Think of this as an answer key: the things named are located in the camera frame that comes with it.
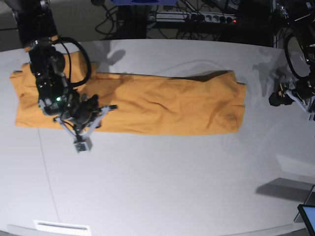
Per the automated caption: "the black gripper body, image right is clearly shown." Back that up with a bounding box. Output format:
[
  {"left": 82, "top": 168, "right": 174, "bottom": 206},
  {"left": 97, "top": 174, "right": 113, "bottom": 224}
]
[{"left": 292, "top": 78, "right": 315, "bottom": 103}]

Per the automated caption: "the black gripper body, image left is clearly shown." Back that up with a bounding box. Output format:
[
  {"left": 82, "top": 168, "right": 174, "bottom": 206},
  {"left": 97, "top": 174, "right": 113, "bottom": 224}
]
[{"left": 69, "top": 95, "right": 101, "bottom": 130}]

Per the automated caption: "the orange yellow T-shirt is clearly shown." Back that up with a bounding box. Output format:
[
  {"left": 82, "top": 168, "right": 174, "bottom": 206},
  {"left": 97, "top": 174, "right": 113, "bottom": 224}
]
[{"left": 10, "top": 52, "right": 246, "bottom": 135}]

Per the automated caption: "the grey tablet stand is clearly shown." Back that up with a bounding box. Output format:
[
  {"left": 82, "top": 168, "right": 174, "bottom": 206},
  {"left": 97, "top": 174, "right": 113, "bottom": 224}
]
[{"left": 293, "top": 184, "right": 315, "bottom": 223}]

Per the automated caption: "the tablet screen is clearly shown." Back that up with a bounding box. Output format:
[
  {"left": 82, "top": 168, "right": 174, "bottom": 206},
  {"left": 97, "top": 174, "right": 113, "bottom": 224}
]
[{"left": 297, "top": 204, "right": 315, "bottom": 236}]

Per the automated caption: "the white power strip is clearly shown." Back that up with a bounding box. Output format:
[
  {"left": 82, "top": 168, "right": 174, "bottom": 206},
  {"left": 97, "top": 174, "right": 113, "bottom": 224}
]
[{"left": 148, "top": 11, "right": 238, "bottom": 25}]

